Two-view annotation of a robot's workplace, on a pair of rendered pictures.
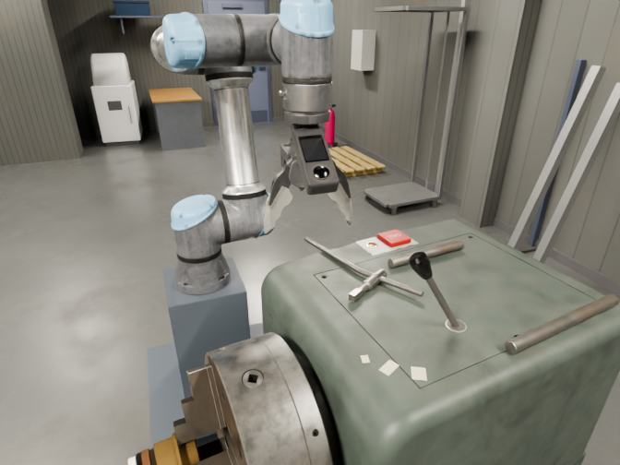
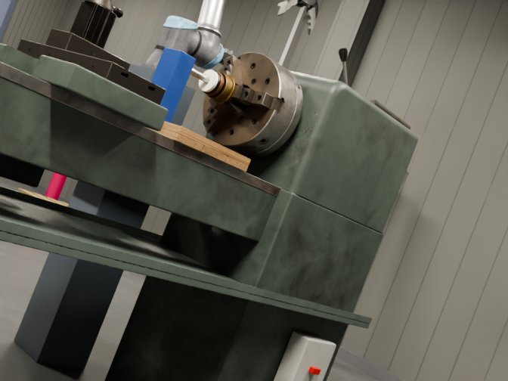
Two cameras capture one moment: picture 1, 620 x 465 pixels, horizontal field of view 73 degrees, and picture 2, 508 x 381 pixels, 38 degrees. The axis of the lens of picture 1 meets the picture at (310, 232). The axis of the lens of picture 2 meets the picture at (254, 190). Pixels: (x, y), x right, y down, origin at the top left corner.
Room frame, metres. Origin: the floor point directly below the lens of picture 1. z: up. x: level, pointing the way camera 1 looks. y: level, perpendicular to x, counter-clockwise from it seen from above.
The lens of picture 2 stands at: (-1.71, 0.89, 0.77)
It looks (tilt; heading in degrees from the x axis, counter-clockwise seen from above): 1 degrees up; 338
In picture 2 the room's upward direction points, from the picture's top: 22 degrees clockwise
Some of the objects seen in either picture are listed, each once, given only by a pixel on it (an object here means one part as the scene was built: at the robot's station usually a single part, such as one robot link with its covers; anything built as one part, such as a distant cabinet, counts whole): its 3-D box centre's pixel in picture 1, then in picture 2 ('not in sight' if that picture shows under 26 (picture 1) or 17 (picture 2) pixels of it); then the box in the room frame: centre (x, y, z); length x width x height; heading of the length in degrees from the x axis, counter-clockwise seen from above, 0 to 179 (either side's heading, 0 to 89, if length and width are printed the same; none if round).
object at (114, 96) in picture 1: (116, 99); not in sight; (6.92, 3.09, 0.67); 0.75 x 0.61 x 1.34; 21
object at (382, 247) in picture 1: (386, 252); not in sight; (0.90, -0.19, 1.23); 0.13 x 0.08 x 0.06; 116
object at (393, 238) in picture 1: (393, 239); not in sight; (0.91, -0.21, 1.26); 0.06 x 0.06 x 0.02; 26
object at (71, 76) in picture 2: not in sight; (60, 81); (0.26, 0.69, 0.89); 0.53 x 0.30 x 0.06; 26
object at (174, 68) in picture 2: not in sight; (165, 89); (0.36, 0.40, 1.00); 0.08 x 0.06 x 0.23; 26
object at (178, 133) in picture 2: not in sight; (175, 136); (0.40, 0.31, 0.88); 0.36 x 0.30 x 0.04; 26
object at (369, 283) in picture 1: (367, 285); not in sight; (0.70, -0.11, 1.27); 0.12 x 0.02 x 0.02; 141
